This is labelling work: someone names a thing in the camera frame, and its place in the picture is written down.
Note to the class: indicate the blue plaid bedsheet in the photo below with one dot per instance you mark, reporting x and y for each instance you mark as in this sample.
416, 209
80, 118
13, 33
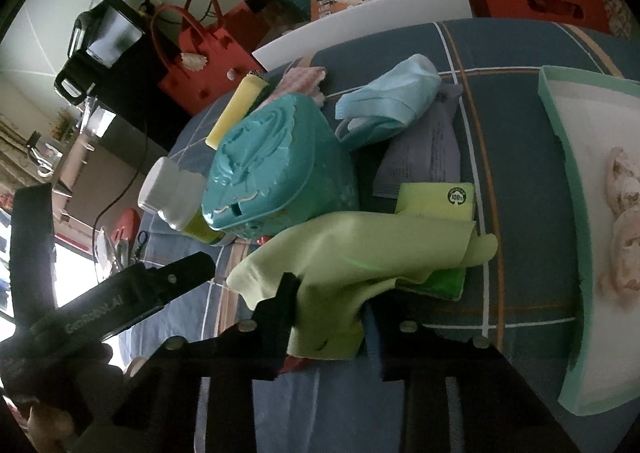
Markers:
500, 133

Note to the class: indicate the green cloth packet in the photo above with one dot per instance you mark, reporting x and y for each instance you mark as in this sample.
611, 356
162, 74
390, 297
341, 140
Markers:
440, 198

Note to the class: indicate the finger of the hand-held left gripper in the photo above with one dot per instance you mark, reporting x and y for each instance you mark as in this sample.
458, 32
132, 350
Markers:
32, 253
187, 270

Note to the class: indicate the blue face mask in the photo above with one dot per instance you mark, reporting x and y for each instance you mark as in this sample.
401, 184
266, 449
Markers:
395, 93

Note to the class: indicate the red felt bag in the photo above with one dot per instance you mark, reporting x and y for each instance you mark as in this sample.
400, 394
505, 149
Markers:
200, 58

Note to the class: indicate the yellow sponge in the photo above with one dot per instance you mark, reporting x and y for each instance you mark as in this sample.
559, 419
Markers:
235, 108

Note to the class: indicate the white foam board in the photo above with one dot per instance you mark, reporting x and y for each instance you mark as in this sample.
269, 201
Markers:
365, 20

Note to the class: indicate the pink plush toy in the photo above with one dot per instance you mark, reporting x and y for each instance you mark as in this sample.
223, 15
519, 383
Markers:
622, 178
625, 263

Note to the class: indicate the teal rimmed white tray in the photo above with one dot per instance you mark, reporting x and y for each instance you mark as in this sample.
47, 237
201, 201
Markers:
580, 143

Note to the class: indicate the person's left hand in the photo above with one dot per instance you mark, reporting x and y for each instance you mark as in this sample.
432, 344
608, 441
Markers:
41, 425

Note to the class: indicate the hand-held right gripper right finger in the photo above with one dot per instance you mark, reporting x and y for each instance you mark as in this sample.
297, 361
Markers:
376, 348

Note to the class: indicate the red cloth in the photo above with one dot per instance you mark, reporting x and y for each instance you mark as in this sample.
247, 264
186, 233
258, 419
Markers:
296, 364

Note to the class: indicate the light green cloth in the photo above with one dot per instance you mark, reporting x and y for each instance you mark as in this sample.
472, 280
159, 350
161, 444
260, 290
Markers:
350, 258

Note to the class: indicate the white capped green bottle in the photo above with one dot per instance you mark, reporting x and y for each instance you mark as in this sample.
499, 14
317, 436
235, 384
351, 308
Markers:
170, 193

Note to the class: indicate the black scissors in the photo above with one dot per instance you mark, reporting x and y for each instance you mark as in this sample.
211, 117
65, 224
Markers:
142, 239

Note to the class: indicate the pink white wavy cloth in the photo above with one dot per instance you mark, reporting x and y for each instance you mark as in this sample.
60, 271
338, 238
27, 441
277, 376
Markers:
305, 78

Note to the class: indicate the black coffee machine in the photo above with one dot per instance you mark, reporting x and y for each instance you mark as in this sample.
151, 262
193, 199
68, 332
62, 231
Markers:
100, 48

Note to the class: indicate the silver metal object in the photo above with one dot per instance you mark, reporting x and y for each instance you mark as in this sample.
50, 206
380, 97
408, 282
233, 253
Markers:
111, 253

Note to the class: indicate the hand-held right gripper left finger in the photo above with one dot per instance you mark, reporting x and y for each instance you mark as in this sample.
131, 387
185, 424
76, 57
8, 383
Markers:
280, 328

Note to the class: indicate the lavender grey packet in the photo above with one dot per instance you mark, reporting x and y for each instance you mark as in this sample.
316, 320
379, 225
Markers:
425, 148

